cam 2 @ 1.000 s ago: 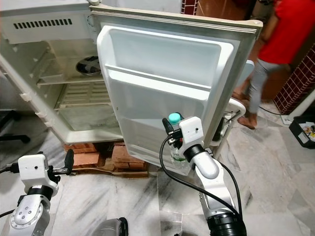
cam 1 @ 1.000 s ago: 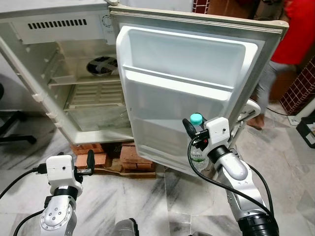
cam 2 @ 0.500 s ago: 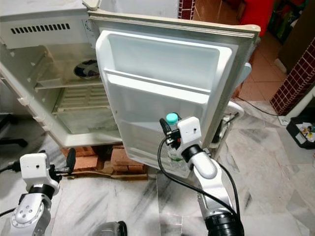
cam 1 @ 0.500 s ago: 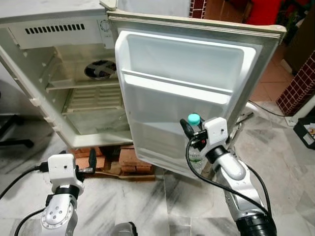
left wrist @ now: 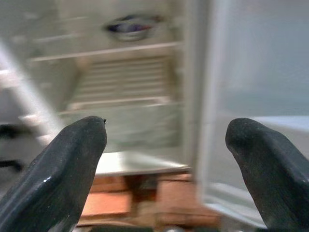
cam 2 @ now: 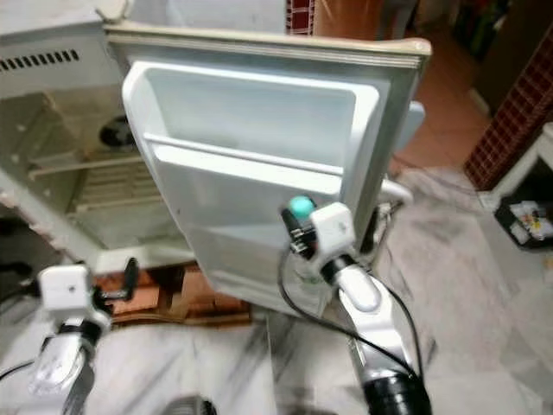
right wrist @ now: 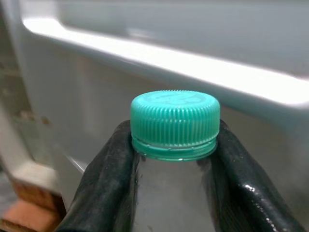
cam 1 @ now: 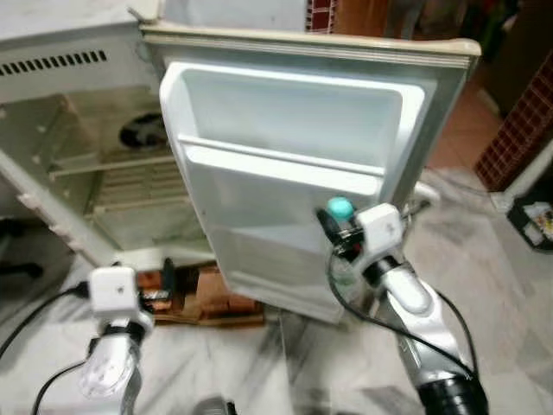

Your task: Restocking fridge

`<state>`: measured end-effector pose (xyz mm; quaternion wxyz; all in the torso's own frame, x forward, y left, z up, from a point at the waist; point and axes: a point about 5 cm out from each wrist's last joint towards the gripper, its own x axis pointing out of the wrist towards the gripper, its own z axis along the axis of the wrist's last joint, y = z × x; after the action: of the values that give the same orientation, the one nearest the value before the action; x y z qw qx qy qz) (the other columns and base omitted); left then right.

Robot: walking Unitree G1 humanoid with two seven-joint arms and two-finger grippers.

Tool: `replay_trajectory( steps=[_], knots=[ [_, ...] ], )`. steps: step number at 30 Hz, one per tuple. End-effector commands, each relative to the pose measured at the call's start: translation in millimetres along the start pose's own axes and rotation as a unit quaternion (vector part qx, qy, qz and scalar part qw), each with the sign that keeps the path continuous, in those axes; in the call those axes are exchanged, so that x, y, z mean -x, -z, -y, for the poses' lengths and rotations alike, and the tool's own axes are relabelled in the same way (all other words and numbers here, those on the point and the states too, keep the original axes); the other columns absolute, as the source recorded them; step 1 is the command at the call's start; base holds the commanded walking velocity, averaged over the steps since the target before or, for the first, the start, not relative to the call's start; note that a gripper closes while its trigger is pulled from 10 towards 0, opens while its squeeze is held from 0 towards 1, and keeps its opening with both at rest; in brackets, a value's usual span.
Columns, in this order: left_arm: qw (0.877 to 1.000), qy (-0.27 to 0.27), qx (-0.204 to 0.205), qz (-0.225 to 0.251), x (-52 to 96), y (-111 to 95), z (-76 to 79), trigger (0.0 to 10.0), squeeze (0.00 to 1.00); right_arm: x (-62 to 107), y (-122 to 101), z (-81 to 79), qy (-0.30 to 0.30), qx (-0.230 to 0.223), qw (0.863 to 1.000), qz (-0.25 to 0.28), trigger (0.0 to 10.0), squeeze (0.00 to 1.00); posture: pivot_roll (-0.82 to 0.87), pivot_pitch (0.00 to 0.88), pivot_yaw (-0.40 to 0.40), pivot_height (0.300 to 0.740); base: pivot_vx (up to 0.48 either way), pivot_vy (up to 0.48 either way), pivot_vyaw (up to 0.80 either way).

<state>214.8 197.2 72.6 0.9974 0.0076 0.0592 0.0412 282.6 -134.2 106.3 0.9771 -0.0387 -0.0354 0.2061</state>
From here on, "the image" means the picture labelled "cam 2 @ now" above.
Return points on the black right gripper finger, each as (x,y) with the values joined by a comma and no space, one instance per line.
(287,225)

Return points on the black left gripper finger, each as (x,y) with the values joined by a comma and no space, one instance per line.
(130,275)

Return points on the clear bottle with teal cap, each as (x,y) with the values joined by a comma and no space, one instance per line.
(301,207)

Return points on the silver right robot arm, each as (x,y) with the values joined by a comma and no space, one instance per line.
(367,298)

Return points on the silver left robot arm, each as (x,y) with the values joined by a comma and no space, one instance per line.
(62,367)

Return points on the white fridge shelf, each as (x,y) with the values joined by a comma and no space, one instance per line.
(104,186)

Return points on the fridge door with white liner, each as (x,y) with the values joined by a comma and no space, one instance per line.
(242,112)

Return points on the black round fridge dial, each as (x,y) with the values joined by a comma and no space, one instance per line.
(114,131)

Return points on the silver fridge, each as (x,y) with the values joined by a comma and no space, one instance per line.
(43,52)

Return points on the red clay brick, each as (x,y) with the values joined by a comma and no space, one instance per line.
(108,278)
(197,294)

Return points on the brown wooden board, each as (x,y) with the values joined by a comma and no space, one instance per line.
(190,319)

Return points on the dark box of clutter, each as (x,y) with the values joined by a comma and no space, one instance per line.
(527,223)

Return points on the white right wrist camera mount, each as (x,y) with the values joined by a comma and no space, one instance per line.
(333,227)

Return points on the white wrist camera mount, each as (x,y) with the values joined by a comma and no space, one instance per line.
(66,288)
(333,227)

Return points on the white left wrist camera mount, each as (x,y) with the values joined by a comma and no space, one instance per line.
(66,288)

